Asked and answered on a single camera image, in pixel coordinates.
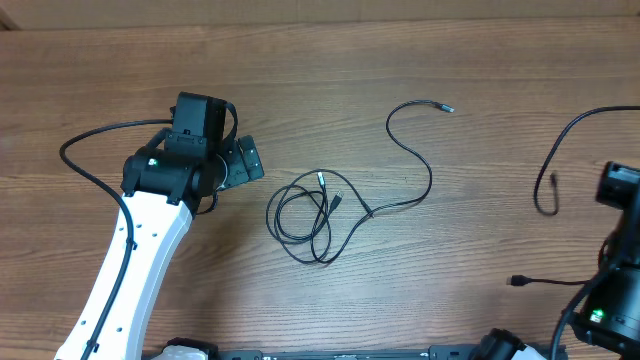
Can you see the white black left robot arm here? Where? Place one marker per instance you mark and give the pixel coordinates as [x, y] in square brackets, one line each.
[191, 157]

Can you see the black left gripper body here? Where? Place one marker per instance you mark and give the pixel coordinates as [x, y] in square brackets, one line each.
[236, 170]

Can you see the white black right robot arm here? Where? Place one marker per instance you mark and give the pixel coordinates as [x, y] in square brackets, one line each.
[609, 317]

